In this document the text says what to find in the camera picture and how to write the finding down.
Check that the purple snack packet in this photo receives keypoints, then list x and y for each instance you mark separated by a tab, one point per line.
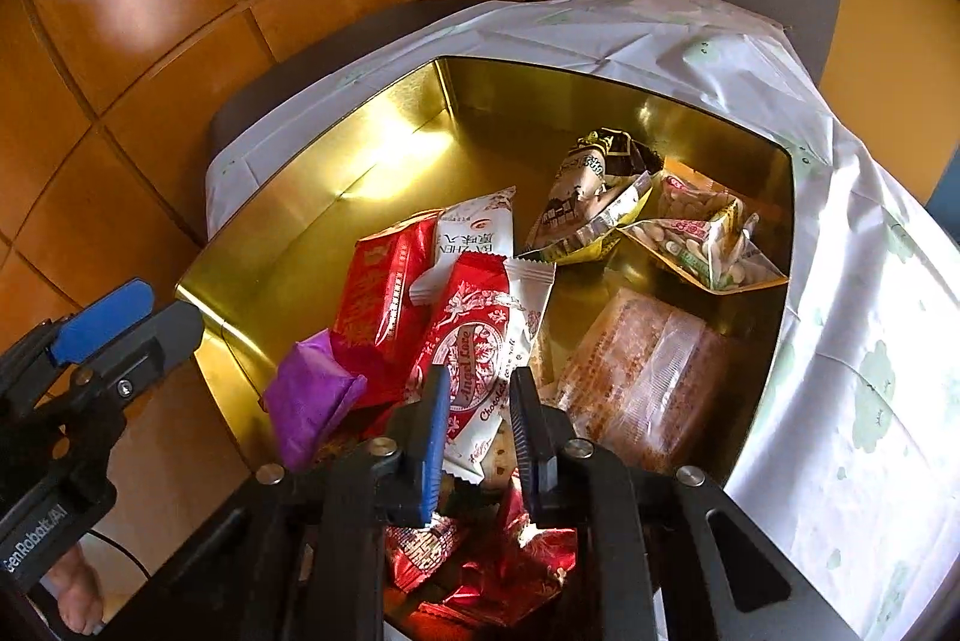
307	393

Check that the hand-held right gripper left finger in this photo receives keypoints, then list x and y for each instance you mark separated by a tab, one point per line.
435	438

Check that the red white chocolate packet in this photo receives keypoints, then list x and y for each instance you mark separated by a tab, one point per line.
480	341

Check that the white snack packet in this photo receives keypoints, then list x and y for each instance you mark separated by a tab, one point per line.
480	228

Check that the red snack packet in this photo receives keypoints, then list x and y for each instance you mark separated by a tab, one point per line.
371	303
517	566
420	551

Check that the gold tin box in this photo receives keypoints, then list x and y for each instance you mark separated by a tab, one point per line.
525	116

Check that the orange cake packet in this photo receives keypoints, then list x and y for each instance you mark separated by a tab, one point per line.
645	371

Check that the person's bare foot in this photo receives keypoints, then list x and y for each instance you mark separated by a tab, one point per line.
79	600

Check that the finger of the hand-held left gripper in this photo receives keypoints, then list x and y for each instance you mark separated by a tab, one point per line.
101	318
150	356

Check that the cloud print tablecloth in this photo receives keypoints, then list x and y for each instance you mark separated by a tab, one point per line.
825	311

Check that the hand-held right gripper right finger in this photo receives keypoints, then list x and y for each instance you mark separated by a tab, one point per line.
525	438

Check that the brown snack packet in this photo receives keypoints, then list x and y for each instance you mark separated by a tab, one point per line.
570	198

